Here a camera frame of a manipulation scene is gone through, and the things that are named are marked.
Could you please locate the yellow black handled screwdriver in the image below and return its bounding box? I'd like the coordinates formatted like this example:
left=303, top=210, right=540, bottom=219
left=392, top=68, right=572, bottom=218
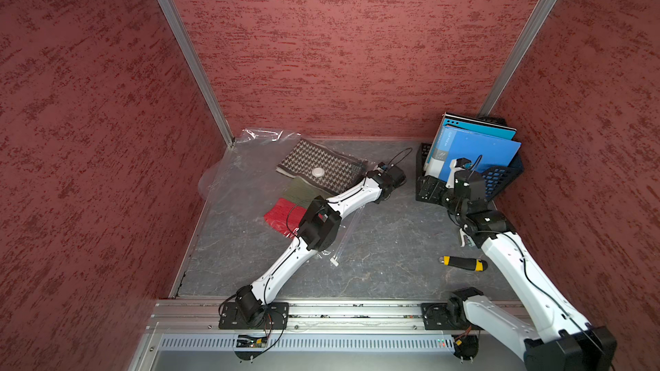
left=440, top=256, right=488, bottom=272

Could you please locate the red knit scarf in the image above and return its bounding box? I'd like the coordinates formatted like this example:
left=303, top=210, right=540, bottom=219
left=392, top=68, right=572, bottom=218
left=264, top=198, right=307, bottom=238

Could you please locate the right aluminium corner post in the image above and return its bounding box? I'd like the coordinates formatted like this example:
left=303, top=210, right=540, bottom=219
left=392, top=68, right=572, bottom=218
left=478, top=0, right=558, bottom=117

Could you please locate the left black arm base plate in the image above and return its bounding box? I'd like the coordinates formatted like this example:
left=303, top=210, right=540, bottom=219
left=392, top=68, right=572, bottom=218
left=218, top=302, right=290, bottom=331

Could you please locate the aluminium front rail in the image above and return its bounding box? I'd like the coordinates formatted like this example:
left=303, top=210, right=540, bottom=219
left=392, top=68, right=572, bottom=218
left=146, top=298, right=449, bottom=334

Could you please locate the white vacuum bag valve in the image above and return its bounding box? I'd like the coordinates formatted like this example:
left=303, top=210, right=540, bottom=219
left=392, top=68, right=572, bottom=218
left=312, top=167, right=325, bottom=178

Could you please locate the blue folder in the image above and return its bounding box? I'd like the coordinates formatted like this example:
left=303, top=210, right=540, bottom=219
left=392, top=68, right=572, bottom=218
left=423, top=125, right=522, bottom=181

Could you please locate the clear plastic vacuum bag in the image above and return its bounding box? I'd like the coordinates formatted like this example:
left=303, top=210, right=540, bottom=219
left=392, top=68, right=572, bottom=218
left=198, top=128, right=383, bottom=268

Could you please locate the houndstooth black white scarf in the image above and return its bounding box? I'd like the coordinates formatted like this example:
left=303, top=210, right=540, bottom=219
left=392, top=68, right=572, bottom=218
left=276, top=138, right=368, bottom=195

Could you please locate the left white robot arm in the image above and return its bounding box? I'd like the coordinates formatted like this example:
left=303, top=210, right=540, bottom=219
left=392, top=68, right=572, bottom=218
left=218, top=163, right=407, bottom=329

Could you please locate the aluminium corner post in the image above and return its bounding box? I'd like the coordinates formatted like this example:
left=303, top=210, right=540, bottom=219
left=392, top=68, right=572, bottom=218
left=156, top=0, right=235, bottom=149
left=478, top=0, right=558, bottom=117

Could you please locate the teal notebook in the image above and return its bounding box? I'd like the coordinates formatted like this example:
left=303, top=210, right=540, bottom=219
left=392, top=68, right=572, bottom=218
left=441, top=113, right=517, bottom=140

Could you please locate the left aluminium corner post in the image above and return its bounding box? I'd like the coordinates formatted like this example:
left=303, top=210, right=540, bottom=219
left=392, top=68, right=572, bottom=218
left=156, top=0, right=235, bottom=149

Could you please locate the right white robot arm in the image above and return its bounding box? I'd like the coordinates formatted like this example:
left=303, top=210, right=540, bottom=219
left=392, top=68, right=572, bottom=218
left=442, top=158, right=617, bottom=370

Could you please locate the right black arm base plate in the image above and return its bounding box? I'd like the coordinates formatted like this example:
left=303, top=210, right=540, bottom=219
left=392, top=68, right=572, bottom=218
left=420, top=301, right=482, bottom=331

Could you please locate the olive green knit scarf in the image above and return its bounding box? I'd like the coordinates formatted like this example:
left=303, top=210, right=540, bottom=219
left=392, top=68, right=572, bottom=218
left=282, top=177, right=333, bottom=209

